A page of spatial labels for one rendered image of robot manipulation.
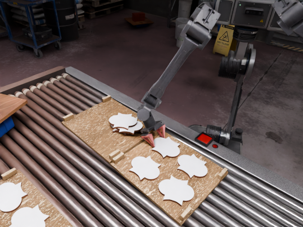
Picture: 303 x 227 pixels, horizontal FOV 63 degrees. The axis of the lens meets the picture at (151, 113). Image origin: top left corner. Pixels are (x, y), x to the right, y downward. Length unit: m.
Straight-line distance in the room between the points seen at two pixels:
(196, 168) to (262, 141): 1.86
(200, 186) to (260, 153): 1.74
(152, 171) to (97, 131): 0.39
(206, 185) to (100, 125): 0.63
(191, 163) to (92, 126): 0.56
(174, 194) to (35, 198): 0.55
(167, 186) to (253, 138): 1.99
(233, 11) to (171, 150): 0.85
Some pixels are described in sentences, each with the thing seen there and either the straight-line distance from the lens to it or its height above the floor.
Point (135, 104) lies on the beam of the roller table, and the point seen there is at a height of 0.92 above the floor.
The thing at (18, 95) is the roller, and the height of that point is 0.92.
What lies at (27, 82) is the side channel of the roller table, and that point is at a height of 0.95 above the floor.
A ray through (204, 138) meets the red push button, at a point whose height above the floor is 0.93.
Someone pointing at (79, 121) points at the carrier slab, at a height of 0.94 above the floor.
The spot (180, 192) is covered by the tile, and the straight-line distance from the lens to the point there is 1.06.
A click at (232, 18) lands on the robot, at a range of 1.55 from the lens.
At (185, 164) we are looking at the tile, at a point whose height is 0.95.
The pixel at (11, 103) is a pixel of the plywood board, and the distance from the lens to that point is 1.48.
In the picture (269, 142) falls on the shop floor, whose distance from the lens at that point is 2.98.
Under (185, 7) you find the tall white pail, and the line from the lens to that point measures 5.78.
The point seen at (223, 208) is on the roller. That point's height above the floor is 0.91.
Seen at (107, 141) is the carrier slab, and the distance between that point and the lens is 1.27.
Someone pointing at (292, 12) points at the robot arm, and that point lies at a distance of 1.08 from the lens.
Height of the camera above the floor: 1.80
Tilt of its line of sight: 37 degrees down
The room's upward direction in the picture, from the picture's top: 3 degrees clockwise
